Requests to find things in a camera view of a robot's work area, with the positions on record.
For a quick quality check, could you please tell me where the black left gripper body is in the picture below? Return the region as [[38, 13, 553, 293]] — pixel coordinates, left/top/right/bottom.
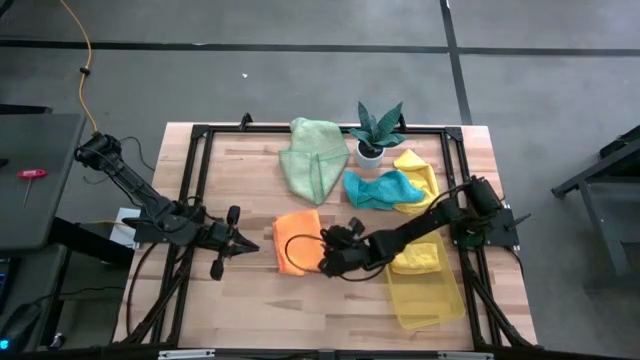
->
[[198, 204, 242, 282]]

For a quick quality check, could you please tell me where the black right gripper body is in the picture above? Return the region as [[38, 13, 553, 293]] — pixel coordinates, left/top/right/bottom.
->
[[343, 217, 385, 272]]

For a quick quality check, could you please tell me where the orange microfiber towel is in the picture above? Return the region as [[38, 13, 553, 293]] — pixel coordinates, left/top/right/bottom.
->
[[271, 209, 327, 278]]

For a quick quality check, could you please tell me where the yellow microfiber towel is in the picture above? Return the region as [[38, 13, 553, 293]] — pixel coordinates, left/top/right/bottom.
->
[[390, 241, 443, 276], [392, 148, 442, 217]]

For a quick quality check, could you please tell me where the light green microfiber towel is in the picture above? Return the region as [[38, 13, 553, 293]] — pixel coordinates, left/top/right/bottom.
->
[[277, 116, 352, 207]]

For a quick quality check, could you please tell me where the yellow translucent plastic bin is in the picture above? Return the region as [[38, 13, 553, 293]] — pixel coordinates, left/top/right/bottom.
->
[[384, 230, 468, 331]]

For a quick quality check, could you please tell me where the teal microfiber towel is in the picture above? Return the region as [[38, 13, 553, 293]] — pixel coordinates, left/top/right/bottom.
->
[[342, 169, 427, 212]]

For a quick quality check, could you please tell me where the snake plant in white pot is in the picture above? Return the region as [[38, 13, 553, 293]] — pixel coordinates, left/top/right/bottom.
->
[[348, 101, 409, 170]]

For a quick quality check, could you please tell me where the grey side table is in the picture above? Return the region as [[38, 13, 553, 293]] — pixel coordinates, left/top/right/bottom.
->
[[0, 112, 87, 252]]

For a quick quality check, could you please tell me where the black device with indicator light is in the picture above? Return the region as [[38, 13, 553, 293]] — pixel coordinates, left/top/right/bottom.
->
[[0, 301, 45, 354]]

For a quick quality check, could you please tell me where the black metal bench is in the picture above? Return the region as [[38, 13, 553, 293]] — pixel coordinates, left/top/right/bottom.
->
[[549, 124, 640, 294]]

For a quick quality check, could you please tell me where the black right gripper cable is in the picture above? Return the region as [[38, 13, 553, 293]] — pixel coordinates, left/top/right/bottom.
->
[[283, 233, 389, 283]]

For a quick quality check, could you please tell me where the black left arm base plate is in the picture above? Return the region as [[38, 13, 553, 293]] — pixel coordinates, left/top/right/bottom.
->
[[130, 207, 202, 245]]

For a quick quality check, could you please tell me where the black aluminium table frame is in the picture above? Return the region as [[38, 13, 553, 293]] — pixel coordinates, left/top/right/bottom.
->
[[112, 112, 539, 351]]

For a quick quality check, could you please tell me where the silver metal bracket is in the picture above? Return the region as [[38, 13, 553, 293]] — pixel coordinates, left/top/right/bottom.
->
[[158, 349, 216, 360], [438, 351, 495, 360]]

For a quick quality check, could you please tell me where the thin black floor cable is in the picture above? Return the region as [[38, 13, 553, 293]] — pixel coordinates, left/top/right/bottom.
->
[[82, 135, 157, 186]]

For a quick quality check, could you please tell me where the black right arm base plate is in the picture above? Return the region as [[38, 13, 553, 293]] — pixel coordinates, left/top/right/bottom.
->
[[448, 207, 532, 250]]

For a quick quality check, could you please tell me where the red-handled hex key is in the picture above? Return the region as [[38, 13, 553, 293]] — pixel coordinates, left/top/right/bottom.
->
[[15, 168, 49, 209]]

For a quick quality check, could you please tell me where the yellow extension cable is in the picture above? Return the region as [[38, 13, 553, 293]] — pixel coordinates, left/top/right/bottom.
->
[[58, 0, 105, 136]]

